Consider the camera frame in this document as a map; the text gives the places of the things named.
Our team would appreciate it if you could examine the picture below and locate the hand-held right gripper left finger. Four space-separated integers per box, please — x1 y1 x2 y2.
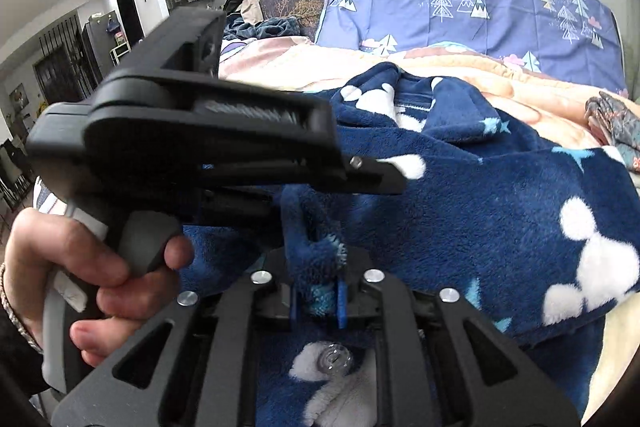
50 251 300 427

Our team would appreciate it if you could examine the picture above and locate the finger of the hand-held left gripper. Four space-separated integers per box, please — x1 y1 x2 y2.
200 188 281 229
200 154 408 196

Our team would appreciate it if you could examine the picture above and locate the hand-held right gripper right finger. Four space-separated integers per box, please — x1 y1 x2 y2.
336 251 582 427

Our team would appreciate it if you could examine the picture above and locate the navy fleece star-print garment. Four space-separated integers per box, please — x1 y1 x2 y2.
179 62 640 427

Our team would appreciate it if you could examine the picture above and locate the person's left forearm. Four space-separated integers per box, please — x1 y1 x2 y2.
0 307 51 400

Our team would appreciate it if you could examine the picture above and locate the person's left hand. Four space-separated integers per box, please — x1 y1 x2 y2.
4 207 196 369

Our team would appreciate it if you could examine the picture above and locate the small white rack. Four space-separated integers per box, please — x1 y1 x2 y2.
109 31 133 68

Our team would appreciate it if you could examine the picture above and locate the lilac cloth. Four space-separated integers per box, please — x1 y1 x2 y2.
218 39 247 58

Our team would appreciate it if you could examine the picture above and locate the dark refrigerator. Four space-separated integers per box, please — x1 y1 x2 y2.
81 9 127 78

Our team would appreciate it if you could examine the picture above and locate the black window grille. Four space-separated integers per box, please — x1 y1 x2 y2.
32 14 97 104

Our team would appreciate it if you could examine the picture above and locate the peach bear-print blanket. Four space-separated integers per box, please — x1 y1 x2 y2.
217 34 640 418

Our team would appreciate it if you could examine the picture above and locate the crumpled blue-grey cloth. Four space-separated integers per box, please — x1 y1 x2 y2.
222 16 302 42

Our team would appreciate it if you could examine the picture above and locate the dark chair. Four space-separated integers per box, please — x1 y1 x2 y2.
0 139 32 214

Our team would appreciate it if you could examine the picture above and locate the purple tree-print sheet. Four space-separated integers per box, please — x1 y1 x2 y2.
315 0 628 92

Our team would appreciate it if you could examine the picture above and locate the dark tree-print pillow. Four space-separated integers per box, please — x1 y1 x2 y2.
256 0 331 42

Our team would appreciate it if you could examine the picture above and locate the grey floral patterned garment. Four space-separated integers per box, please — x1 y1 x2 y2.
584 91 640 174

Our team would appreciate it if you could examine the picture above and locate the beaded wrist bracelet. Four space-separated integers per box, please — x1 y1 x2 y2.
0 261 45 354

